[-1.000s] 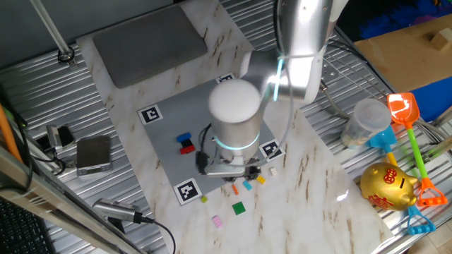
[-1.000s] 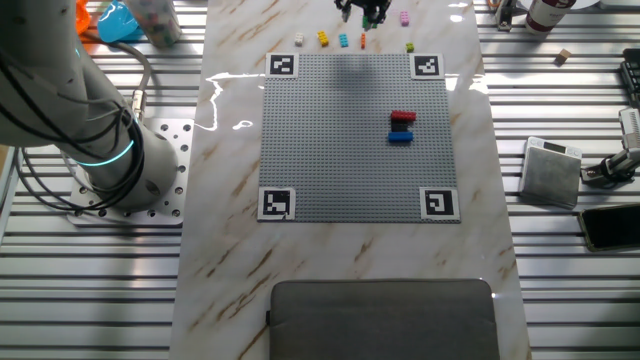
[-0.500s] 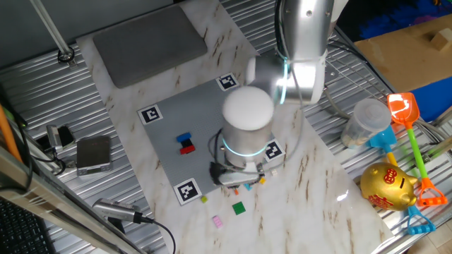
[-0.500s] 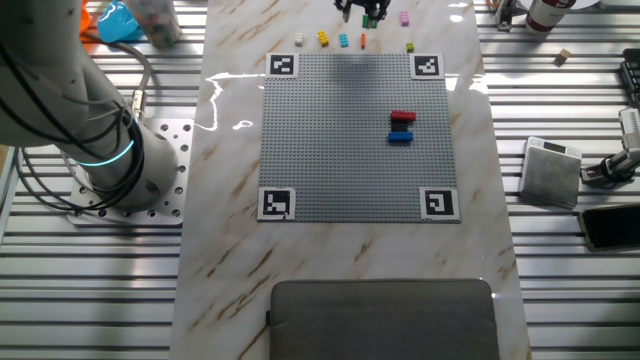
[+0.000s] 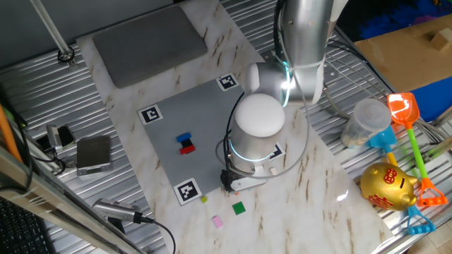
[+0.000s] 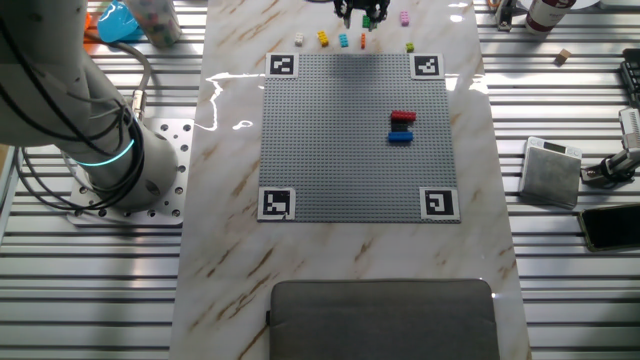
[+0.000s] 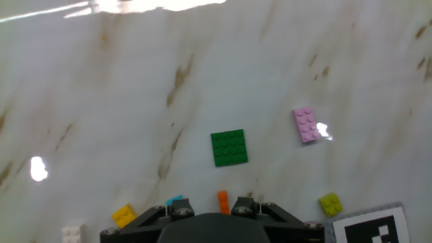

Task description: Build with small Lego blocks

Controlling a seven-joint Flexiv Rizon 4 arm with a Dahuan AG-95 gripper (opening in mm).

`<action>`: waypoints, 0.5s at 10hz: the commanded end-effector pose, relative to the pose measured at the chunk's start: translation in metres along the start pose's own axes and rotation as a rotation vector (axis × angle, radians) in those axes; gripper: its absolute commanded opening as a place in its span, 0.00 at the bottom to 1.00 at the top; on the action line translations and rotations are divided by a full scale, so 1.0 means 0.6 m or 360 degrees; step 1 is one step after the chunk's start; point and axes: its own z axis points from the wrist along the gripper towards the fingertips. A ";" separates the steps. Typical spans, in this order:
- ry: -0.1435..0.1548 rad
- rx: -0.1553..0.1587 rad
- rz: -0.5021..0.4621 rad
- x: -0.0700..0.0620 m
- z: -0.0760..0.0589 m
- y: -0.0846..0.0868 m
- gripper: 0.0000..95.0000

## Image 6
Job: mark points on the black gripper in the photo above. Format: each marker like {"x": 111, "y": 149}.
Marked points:
{"x": 361, "y": 5}

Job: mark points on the orange narrow Lego brick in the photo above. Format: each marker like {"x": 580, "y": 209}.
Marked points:
{"x": 363, "y": 41}

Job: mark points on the red Lego brick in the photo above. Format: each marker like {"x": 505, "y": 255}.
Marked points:
{"x": 403, "y": 116}

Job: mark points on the black Lego plate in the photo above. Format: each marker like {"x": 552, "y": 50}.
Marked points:
{"x": 398, "y": 126}

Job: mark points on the blue Lego brick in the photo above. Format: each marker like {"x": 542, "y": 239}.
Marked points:
{"x": 400, "y": 137}

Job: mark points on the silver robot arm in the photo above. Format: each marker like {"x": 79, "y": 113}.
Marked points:
{"x": 60, "y": 75}

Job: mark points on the green square Lego plate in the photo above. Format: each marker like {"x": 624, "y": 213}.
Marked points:
{"x": 365, "y": 22}

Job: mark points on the cyan Lego brick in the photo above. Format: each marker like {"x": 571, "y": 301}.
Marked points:
{"x": 343, "y": 40}

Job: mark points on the pink Lego brick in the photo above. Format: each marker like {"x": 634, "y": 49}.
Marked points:
{"x": 404, "y": 18}

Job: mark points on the yellow Lego brick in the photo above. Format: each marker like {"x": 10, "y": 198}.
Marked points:
{"x": 323, "y": 38}

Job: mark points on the lime Lego brick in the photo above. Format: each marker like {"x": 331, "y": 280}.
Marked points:
{"x": 409, "y": 47}

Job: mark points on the white Lego brick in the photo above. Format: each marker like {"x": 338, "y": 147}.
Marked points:
{"x": 299, "y": 39}

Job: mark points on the grey Lego baseplate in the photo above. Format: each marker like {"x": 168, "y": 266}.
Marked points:
{"x": 340, "y": 165}

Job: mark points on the black white fiducial marker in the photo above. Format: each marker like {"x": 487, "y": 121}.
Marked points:
{"x": 427, "y": 66}
{"x": 281, "y": 65}
{"x": 276, "y": 203}
{"x": 440, "y": 203}

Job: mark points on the red white can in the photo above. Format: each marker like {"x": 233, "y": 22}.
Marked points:
{"x": 547, "y": 15}

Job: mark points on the small brown wooden cube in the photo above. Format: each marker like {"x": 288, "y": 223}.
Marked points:
{"x": 563, "y": 56}

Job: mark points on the clear plastic cup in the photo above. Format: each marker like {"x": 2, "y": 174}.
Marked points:
{"x": 155, "y": 22}

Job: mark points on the silver digital scale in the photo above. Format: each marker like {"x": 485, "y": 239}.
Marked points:
{"x": 550, "y": 175}

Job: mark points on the black keyboard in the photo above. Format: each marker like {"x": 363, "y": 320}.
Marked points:
{"x": 632, "y": 75}

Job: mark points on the grey fabric pad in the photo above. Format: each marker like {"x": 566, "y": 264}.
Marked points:
{"x": 382, "y": 320}

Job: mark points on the black smartphone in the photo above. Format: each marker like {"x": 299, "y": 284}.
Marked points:
{"x": 612, "y": 227}

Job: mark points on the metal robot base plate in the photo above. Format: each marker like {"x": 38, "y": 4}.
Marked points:
{"x": 172, "y": 135}

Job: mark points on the silver camera on clamp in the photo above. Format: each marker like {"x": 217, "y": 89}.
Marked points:
{"x": 631, "y": 127}

